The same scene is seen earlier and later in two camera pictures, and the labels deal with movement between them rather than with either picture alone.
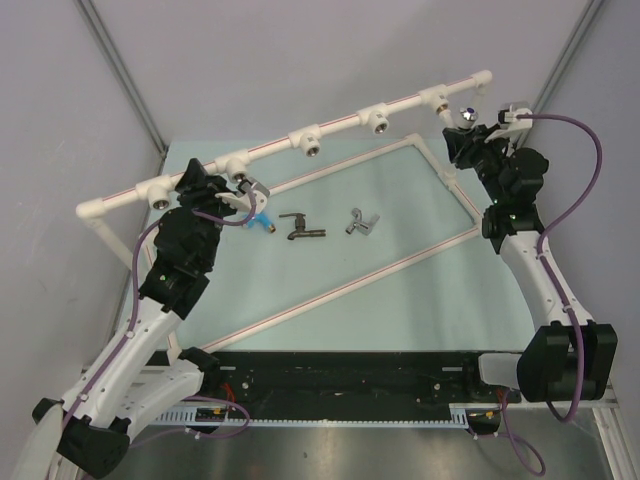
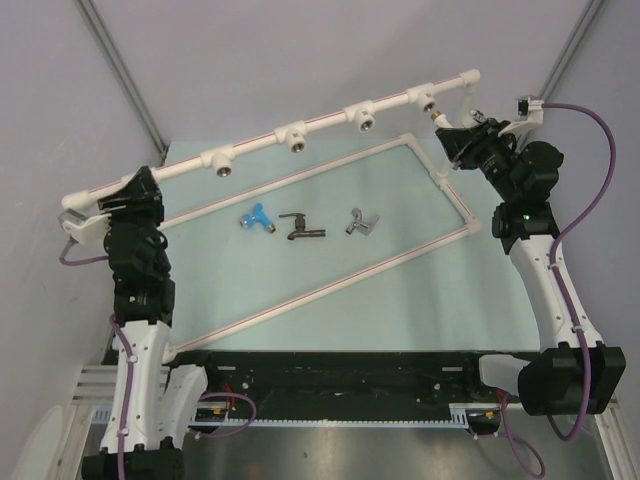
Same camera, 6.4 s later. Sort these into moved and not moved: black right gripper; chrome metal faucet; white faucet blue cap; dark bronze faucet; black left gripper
Moved: black left gripper; white faucet blue cap
Not moved: black right gripper; dark bronze faucet; chrome metal faucet
